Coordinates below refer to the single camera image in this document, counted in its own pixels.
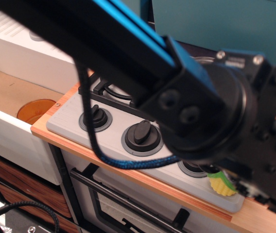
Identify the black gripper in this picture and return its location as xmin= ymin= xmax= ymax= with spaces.
xmin=198 ymin=50 xmax=276 ymax=213

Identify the toy corncob with green husk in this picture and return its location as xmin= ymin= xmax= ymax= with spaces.
xmin=207 ymin=171 xmax=237 ymax=197

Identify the stainless steel pot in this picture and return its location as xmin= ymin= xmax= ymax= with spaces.
xmin=192 ymin=56 xmax=214 ymax=64

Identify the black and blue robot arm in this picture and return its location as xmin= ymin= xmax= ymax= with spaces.
xmin=0 ymin=0 xmax=276 ymax=212

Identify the right black stove knob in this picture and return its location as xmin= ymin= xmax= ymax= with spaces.
xmin=177 ymin=161 xmax=207 ymax=178

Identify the black stove knob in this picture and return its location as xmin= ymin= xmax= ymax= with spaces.
xmin=177 ymin=161 xmax=207 ymax=178
xmin=121 ymin=120 xmax=164 ymax=157
xmin=79 ymin=104 xmax=113 ymax=133

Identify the middle black stove knob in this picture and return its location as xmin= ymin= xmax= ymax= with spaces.
xmin=121 ymin=120 xmax=164 ymax=157

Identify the left black stove knob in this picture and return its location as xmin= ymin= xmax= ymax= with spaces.
xmin=79 ymin=104 xmax=113 ymax=133

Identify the right teal cabinet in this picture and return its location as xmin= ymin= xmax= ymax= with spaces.
xmin=152 ymin=0 xmax=276 ymax=65

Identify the teal cabinet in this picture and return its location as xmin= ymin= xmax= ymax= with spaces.
xmin=122 ymin=0 xmax=150 ymax=20
xmin=152 ymin=0 xmax=276 ymax=65

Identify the left black burner grate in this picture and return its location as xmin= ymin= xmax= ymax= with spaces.
xmin=90 ymin=73 xmax=155 ymax=122

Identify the left teal cabinet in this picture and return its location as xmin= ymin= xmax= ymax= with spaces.
xmin=122 ymin=0 xmax=150 ymax=20

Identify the orange plastic plate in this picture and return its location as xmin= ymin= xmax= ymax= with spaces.
xmin=17 ymin=99 xmax=56 ymax=125

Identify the wooden drawer front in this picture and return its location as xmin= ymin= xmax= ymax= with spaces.
xmin=0 ymin=157 xmax=78 ymax=233

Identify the white toy sink unit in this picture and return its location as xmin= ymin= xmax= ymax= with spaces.
xmin=0 ymin=12 xmax=78 ymax=185

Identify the grey toy faucet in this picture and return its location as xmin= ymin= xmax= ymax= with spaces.
xmin=29 ymin=31 xmax=44 ymax=42

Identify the oven door with black handle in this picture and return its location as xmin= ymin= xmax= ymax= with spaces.
xmin=69 ymin=163 xmax=226 ymax=233

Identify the black braided cable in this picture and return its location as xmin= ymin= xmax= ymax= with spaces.
xmin=0 ymin=60 xmax=185 ymax=233

